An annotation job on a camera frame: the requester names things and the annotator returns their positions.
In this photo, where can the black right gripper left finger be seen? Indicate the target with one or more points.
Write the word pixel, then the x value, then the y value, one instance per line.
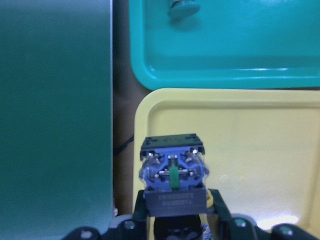
pixel 141 217

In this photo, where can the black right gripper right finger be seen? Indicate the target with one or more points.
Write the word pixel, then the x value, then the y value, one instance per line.
pixel 223 214

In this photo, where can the green mushroom push button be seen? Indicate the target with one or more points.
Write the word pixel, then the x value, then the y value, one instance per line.
pixel 174 173
pixel 179 9

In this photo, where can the yellow plastic tray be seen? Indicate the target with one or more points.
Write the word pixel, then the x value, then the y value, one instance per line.
pixel 262 147

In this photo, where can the green conveyor belt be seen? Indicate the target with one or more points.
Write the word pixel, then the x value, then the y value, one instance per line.
pixel 55 112

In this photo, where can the green plastic tray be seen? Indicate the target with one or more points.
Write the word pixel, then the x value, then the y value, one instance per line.
pixel 227 44

